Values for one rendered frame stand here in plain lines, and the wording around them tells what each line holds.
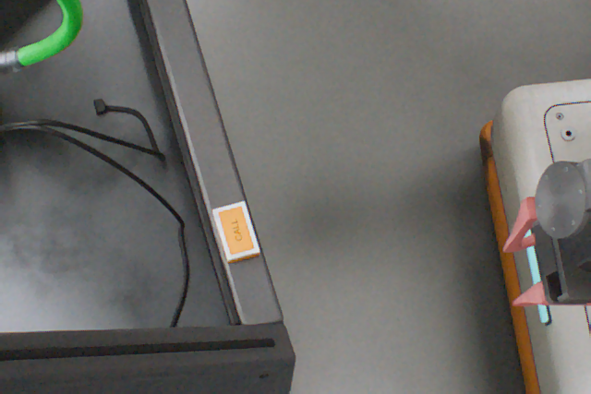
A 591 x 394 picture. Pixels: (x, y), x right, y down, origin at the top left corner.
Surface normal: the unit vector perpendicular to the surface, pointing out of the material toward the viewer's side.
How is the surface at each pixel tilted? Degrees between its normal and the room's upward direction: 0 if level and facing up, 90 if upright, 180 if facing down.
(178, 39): 0
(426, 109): 0
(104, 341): 43
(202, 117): 0
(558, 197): 64
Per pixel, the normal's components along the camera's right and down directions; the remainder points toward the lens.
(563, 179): -0.87, -0.06
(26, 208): 0.05, -0.37
